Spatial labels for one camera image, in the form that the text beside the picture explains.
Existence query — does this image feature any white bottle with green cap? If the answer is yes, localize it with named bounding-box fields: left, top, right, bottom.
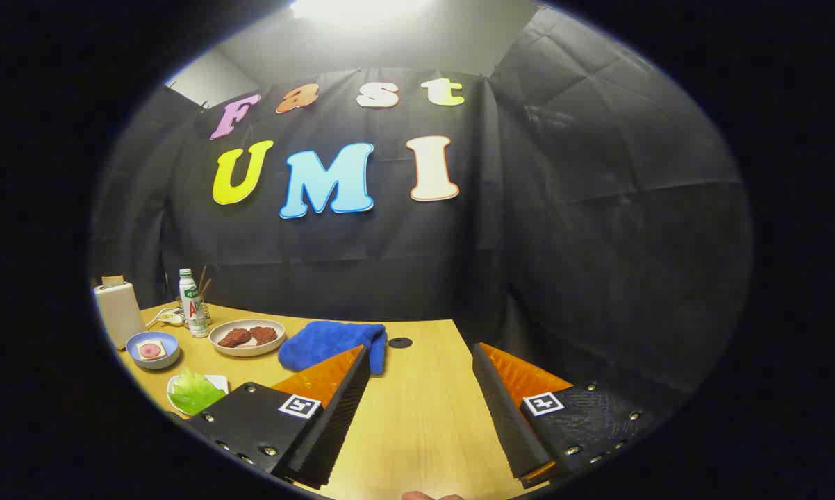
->
left=179, top=268, right=210, bottom=339

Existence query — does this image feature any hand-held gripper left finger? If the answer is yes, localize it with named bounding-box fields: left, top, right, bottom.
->
left=181, top=345, right=372, bottom=489

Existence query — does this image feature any beige plate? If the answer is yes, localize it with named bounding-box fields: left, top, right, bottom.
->
left=209, top=319, right=286, bottom=358

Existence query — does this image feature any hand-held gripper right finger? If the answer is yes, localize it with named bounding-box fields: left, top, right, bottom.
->
left=472, top=342, right=658, bottom=489

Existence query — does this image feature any white toaster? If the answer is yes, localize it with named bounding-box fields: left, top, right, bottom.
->
left=92, top=281, right=146, bottom=350

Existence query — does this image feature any black backdrop cloth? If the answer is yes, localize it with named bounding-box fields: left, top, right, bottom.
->
left=88, top=7, right=755, bottom=417

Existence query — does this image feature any blue towel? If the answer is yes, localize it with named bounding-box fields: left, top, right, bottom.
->
left=278, top=320, right=388, bottom=376

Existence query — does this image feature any white square plate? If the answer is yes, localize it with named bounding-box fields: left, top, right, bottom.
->
left=167, top=374, right=229, bottom=416

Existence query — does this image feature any blue plate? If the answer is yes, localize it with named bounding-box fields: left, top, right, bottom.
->
left=126, top=331, right=181, bottom=370

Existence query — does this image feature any green lettuce leaf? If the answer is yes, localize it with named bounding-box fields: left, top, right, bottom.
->
left=170, top=368, right=227, bottom=415

